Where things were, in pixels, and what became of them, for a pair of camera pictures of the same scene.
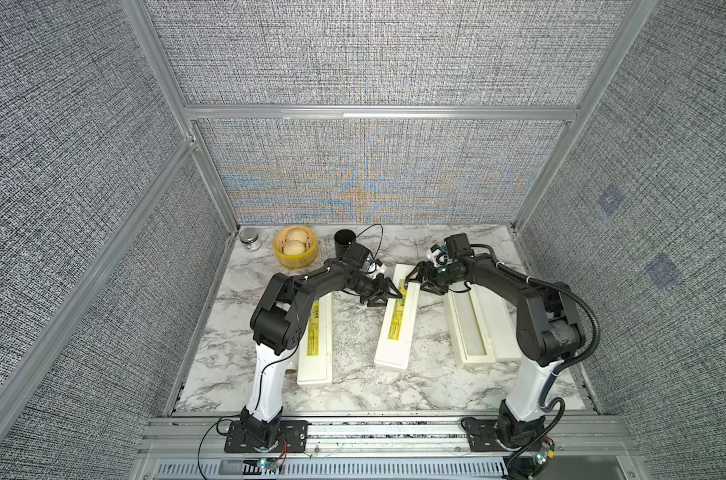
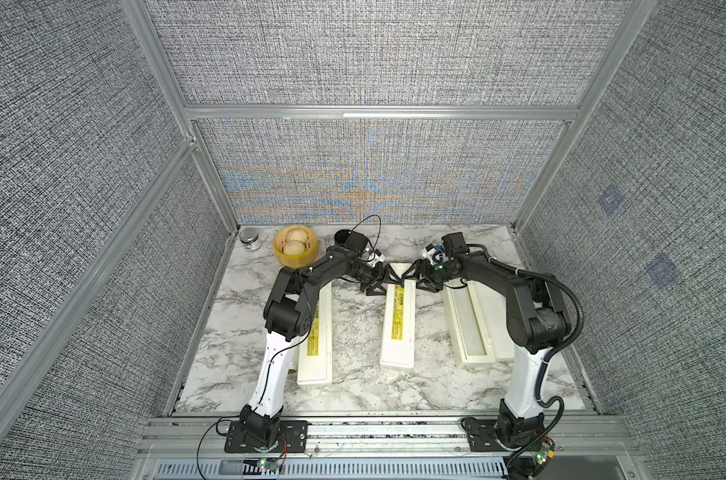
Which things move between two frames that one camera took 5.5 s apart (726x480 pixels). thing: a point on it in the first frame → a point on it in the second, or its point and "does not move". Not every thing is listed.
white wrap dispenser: [398, 323] does not move
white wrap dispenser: [482, 325] does not move
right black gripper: [427, 266] does not move
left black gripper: [381, 292] → [379, 279]
